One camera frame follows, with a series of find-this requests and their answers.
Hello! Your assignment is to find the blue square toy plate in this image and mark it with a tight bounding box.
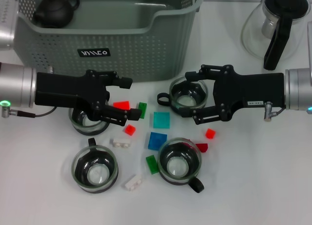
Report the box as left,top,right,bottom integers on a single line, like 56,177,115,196
148,131,168,151

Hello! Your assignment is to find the small orange-red cube block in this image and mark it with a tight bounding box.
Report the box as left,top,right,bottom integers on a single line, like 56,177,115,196
204,128,216,140

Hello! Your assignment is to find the red sloped toy block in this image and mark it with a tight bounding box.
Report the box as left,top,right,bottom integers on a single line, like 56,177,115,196
113,100,131,111

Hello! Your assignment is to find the black clay teapot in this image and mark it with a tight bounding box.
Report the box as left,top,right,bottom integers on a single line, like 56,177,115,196
33,0,80,29

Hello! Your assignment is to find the small red square block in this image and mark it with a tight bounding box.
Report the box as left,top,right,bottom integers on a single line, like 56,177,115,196
124,124,137,136

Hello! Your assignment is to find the arm cable with connector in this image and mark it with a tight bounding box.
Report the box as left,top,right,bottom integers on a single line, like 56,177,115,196
1,105,58,119
264,101,286,123

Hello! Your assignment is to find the grey-green perforated storage bin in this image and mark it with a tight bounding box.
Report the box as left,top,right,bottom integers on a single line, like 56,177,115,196
13,0,205,83

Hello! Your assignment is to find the dark red curved block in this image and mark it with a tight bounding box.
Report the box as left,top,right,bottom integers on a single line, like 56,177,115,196
194,143,209,154

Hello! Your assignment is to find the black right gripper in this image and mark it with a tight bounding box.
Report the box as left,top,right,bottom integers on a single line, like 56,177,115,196
181,64,286,125

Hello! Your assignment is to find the glass teacup with black holder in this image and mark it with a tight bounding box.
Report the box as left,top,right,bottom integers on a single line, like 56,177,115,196
69,98,111,136
157,138,205,194
71,138,119,194
157,75,210,117

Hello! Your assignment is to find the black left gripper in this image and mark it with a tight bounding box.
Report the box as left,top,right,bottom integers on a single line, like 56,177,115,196
35,69,143,127

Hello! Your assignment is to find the white toy brick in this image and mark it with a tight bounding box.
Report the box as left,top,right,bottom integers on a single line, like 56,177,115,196
109,136,132,149
121,174,143,192

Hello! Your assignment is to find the green toy brick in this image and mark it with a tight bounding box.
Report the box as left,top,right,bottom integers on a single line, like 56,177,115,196
145,154,159,175
137,102,148,120

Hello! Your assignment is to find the glass carafe with black handle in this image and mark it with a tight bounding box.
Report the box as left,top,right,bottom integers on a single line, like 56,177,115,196
241,0,310,71

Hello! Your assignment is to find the right arm cable with connector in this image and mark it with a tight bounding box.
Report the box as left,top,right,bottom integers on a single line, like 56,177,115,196
264,101,286,123

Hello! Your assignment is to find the left arm cable with connector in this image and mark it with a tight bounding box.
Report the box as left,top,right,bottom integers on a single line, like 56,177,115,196
1,105,58,119

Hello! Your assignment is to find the teal square toy plate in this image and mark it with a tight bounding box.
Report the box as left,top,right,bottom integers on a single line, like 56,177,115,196
153,111,171,130

